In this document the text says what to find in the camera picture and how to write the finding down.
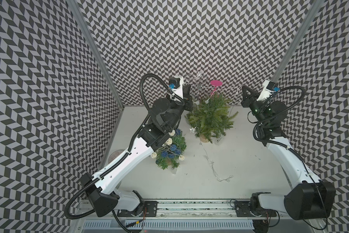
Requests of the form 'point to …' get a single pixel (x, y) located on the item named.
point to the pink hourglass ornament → (215, 83)
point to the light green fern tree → (211, 119)
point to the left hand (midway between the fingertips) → (190, 86)
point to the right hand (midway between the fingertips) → (242, 88)
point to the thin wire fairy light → (204, 152)
